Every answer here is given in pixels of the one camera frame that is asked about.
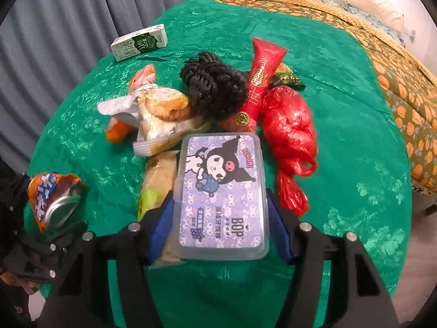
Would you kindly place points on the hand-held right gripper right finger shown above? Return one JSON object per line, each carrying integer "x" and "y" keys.
{"x": 278, "y": 229}

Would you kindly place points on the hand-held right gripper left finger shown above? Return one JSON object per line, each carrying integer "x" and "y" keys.
{"x": 160, "y": 227}

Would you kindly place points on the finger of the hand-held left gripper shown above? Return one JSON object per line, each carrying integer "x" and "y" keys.
{"x": 65, "y": 242}
{"x": 15, "y": 194}

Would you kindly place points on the crushed orange drink can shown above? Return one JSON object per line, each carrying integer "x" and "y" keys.
{"x": 51, "y": 205}

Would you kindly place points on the purple lidded plastic box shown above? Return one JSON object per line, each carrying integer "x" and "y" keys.
{"x": 218, "y": 194}

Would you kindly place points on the white pastry wrapper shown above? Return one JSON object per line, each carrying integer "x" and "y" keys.
{"x": 160, "y": 109}

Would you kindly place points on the long red snack packet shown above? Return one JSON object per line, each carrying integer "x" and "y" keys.
{"x": 259, "y": 82}

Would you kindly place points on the yellow green snack packet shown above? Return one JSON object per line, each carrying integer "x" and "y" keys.
{"x": 157, "y": 181}

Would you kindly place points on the red plastic bag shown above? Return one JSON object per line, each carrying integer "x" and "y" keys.
{"x": 286, "y": 126}

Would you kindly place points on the green satin tablecloth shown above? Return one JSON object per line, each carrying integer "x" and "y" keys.
{"x": 341, "y": 126}

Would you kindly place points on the small dark green packet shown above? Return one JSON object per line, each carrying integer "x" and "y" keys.
{"x": 285, "y": 77}

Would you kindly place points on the orange snack packet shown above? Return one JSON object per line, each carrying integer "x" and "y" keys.
{"x": 145, "y": 75}

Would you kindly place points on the dark furniture leg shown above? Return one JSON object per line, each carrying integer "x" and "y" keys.
{"x": 431, "y": 209}

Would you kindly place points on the grey blue curtain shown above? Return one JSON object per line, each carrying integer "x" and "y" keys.
{"x": 68, "y": 41}

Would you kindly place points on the white green milk carton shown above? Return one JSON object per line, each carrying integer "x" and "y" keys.
{"x": 140, "y": 42}

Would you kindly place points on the orange patterned quilt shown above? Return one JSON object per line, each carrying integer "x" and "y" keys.
{"x": 403, "y": 85}

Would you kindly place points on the teal patterned sheet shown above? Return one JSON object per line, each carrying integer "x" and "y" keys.
{"x": 382, "y": 27}

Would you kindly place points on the white wall fixture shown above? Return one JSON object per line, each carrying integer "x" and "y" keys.
{"x": 409, "y": 35}

